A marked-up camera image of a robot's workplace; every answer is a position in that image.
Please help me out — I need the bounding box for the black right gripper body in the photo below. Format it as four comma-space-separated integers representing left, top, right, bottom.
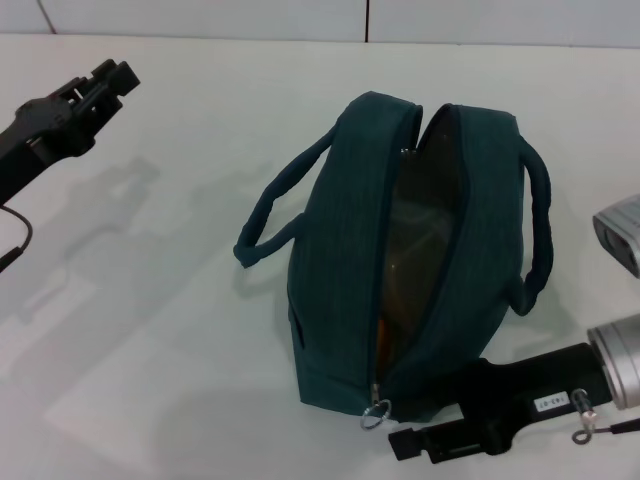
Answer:
460, 342, 614, 457

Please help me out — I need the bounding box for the dark teal insulated bag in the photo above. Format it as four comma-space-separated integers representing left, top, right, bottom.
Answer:
233, 90, 556, 431

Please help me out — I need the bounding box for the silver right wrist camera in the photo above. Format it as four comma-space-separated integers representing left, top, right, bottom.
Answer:
591, 192, 640, 279

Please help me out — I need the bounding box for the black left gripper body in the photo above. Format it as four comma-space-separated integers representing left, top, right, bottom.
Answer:
0, 92, 97, 207

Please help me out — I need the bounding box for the grey left gripper cable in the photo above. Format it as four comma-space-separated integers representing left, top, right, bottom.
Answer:
0, 203, 34, 274

